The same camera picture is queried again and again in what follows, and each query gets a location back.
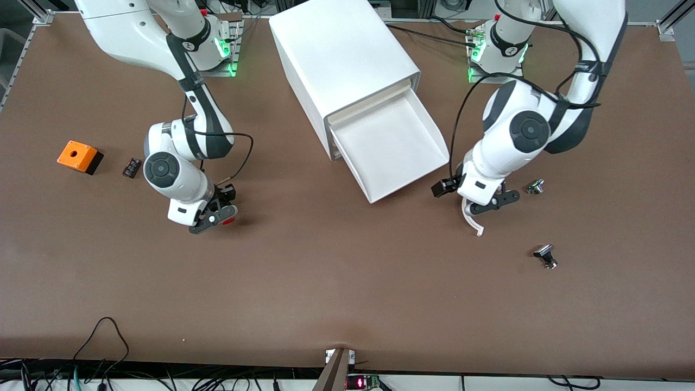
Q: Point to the red mushroom push button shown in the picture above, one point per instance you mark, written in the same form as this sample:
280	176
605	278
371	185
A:
228	220

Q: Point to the small black connector block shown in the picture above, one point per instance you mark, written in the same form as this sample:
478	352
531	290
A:
132	167

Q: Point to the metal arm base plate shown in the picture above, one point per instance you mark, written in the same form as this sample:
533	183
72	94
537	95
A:
510	80
237	49

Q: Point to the small white mounting bracket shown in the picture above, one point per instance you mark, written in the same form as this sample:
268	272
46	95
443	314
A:
328	355

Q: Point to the black square push button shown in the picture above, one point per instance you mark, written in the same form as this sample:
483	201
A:
544	254

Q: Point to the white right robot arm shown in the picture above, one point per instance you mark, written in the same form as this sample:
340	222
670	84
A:
130	27

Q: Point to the orange button enclosure box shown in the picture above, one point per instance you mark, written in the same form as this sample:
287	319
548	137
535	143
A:
76	155

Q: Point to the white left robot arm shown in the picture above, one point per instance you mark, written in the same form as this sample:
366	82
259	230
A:
521	130

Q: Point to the white semicircular bracket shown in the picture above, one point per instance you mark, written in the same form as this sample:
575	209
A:
472	224

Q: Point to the small metal knob upper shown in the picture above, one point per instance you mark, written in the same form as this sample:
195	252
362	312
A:
535	187

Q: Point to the device with red display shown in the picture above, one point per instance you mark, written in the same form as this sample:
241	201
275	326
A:
361	383

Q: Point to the brown angled bar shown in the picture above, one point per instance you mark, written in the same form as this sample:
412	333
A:
334	374

